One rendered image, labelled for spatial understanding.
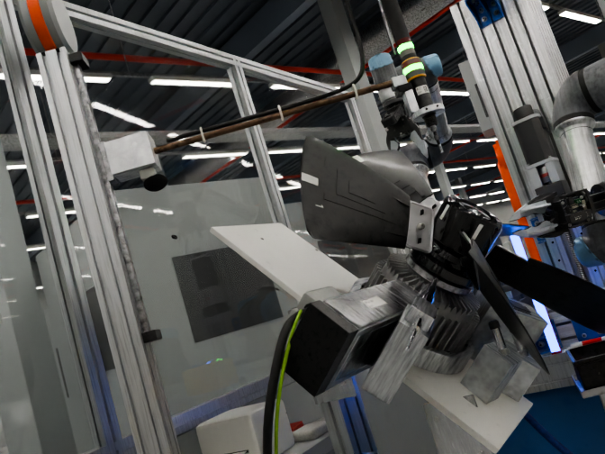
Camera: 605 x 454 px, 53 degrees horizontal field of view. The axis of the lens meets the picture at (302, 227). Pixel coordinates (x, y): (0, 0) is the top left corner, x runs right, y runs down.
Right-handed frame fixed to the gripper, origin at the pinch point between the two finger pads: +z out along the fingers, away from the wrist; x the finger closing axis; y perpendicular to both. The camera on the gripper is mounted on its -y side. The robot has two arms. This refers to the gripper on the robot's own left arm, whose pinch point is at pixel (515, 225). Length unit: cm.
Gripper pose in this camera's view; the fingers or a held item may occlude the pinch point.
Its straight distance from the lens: 138.3
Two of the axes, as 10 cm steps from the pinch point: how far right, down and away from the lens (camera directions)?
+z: -9.5, 2.8, -0.9
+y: 0.8, -0.6, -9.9
